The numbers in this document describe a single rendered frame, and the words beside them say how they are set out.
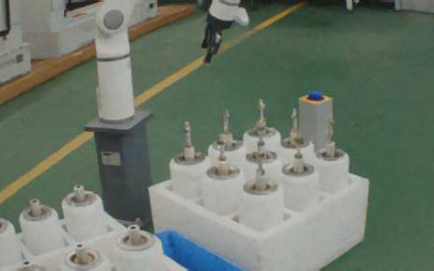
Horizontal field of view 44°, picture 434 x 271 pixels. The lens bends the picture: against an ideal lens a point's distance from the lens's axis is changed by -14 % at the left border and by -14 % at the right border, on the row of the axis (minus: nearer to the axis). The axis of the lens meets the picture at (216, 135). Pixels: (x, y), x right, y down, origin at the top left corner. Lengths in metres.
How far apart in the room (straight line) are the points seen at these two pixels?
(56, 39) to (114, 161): 2.28
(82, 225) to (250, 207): 0.36
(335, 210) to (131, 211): 0.58
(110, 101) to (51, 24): 2.30
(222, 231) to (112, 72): 0.52
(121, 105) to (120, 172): 0.18
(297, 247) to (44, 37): 2.85
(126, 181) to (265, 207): 0.49
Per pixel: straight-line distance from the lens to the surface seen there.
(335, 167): 1.40
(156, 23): 4.89
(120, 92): 1.56
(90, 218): 1.26
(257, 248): 1.23
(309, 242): 1.34
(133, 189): 1.63
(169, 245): 1.42
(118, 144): 1.58
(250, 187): 1.27
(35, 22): 3.92
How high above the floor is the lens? 0.79
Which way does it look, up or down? 20 degrees down
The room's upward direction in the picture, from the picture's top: 3 degrees counter-clockwise
